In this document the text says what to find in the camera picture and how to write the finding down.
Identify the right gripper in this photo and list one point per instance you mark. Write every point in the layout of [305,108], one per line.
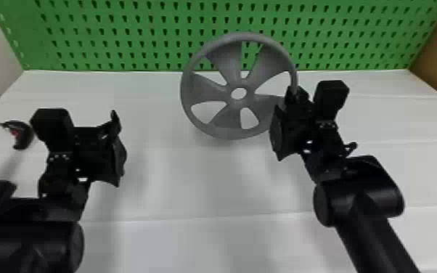
[292,127]

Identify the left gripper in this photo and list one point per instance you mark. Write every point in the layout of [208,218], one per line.
[102,158]

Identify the grey wheel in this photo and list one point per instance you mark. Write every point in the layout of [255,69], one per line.
[218,91]

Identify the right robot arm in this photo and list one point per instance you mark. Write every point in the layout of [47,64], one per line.
[359,198]

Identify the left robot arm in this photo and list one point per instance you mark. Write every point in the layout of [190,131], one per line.
[31,232]

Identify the drill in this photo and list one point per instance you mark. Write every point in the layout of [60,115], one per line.
[22,131]

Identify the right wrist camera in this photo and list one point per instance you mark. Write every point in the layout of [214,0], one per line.
[330,98]

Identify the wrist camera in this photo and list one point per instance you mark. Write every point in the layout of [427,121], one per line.
[52,127]
[330,98]

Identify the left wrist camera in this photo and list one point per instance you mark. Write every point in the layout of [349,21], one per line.
[52,127]

